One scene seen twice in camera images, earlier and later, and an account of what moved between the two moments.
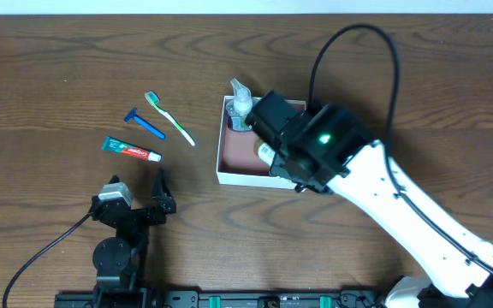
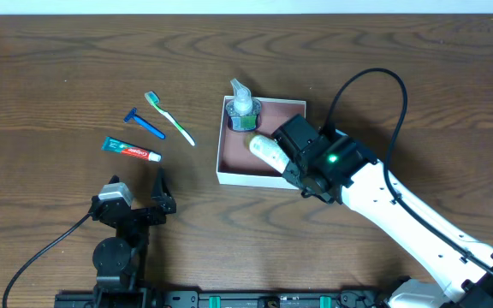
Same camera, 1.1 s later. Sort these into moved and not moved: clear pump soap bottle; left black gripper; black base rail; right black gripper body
Moved: right black gripper body
Not moved: black base rail; clear pump soap bottle; left black gripper
